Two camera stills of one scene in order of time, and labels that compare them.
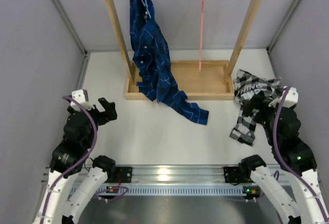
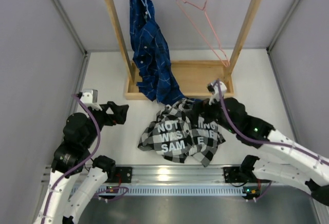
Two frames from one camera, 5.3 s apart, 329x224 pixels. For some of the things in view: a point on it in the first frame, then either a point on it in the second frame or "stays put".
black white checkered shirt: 247,86 -> 174,134
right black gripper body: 261,104 -> 211,112
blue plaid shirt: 151,58 stays put
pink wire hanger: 202,25 -> 216,35
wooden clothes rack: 194,80 stays put
